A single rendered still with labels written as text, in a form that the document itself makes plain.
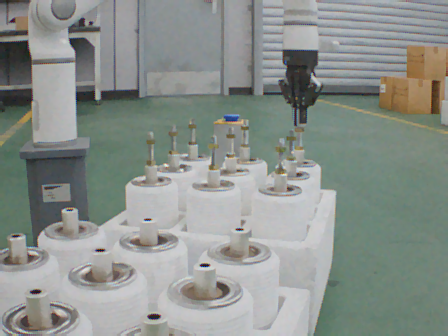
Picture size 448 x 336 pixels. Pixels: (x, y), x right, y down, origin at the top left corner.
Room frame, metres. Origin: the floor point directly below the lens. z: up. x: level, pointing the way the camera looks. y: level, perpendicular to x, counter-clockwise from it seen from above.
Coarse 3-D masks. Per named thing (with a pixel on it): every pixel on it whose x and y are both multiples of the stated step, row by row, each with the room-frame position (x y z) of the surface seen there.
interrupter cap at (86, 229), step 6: (60, 222) 0.71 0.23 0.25; (84, 222) 0.72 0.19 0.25; (90, 222) 0.72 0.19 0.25; (48, 228) 0.69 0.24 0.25; (54, 228) 0.69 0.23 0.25; (60, 228) 0.70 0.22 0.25; (84, 228) 0.70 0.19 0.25; (90, 228) 0.69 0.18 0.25; (96, 228) 0.69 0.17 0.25; (48, 234) 0.66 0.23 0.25; (54, 234) 0.67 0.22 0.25; (60, 234) 0.67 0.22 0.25; (66, 234) 0.67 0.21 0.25; (72, 234) 0.68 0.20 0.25; (78, 234) 0.67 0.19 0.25; (84, 234) 0.67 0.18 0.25; (90, 234) 0.67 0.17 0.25; (72, 240) 0.65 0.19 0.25
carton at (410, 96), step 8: (400, 80) 4.66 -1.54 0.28; (408, 80) 4.52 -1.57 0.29; (416, 80) 4.52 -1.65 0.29; (424, 80) 4.53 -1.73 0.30; (400, 88) 4.65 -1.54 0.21; (408, 88) 4.51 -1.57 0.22; (416, 88) 4.52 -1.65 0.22; (424, 88) 4.53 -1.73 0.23; (392, 96) 4.79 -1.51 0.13; (400, 96) 4.65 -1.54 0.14; (408, 96) 4.51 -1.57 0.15; (416, 96) 4.52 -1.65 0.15; (424, 96) 4.53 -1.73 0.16; (400, 104) 4.64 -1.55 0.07; (408, 104) 4.51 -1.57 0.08; (416, 104) 4.52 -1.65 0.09; (424, 104) 4.53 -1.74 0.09; (408, 112) 4.50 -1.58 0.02; (416, 112) 4.52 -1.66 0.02; (424, 112) 4.54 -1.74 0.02
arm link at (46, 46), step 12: (36, 0) 1.08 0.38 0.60; (36, 24) 1.10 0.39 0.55; (36, 36) 1.11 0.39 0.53; (48, 36) 1.12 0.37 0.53; (60, 36) 1.14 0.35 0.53; (36, 48) 1.09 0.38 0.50; (48, 48) 1.08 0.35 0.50; (60, 48) 1.09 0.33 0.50; (72, 48) 1.12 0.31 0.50; (36, 60) 1.08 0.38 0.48; (48, 60) 1.07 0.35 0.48; (60, 60) 1.08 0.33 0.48; (72, 60) 1.11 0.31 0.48
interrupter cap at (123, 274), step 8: (88, 264) 0.57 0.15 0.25; (112, 264) 0.57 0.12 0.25; (120, 264) 0.57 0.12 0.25; (128, 264) 0.57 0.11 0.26; (72, 272) 0.54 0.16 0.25; (80, 272) 0.54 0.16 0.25; (88, 272) 0.55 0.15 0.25; (112, 272) 0.55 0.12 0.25; (120, 272) 0.55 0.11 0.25; (128, 272) 0.55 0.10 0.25; (136, 272) 0.55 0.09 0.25; (72, 280) 0.52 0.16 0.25; (80, 280) 0.52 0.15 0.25; (88, 280) 0.52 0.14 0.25; (96, 280) 0.53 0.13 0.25; (104, 280) 0.53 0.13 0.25; (112, 280) 0.53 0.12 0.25; (120, 280) 0.52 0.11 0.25; (128, 280) 0.52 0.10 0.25; (88, 288) 0.50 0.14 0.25; (96, 288) 0.50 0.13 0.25; (104, 288) 0.50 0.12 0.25; (112, 288) 0.51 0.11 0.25
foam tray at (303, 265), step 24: (120, 216) 0.99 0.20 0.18; (192, 240) 0.88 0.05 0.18; (216, 240) 0.87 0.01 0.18; (264, 240) 0.86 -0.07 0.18; (312, 240) 0.86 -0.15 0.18; (192, 264) 0.88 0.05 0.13; (288, 264) 0.83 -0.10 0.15; (312, 264) 0.82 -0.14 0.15; (312, 288) 0.82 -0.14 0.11; (312, 312) 0.82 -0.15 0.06
